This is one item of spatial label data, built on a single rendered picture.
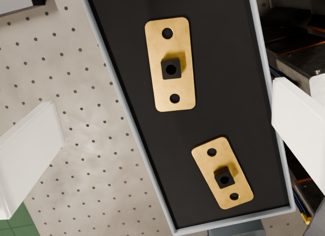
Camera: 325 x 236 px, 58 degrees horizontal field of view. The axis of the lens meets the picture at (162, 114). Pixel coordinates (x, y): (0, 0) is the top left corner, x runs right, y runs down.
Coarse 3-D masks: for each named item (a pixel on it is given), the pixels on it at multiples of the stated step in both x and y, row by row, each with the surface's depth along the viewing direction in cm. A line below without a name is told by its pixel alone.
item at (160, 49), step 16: (160, 32) 25; (176, 32) 25; (160, 48) 26; (176, 48) 26; (160, 64) 26; (176, 64) 26; (160, 80) 27; (176, 80) 27; (192, 80) 27; (160, 96) 28; (192, 96) 28
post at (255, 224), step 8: (240, 224) 38; (248, 224) 37; (256, 224) 37; (208, 232) 40; (216, 232) 38; (224, 232) 37; (232, 232) 37; (240, 232) 36; (248, 232) 36; (256, 232) 36; (264, 232) 36
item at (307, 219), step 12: (288, 156) 65; (288, 168) 62; (300, 168) 60; (300, 180) 56; (312, 180) 55; (300, 192) 53; (312, 192) 52; (300, 204) 53; (312, 204) 50; (312, 216) 49
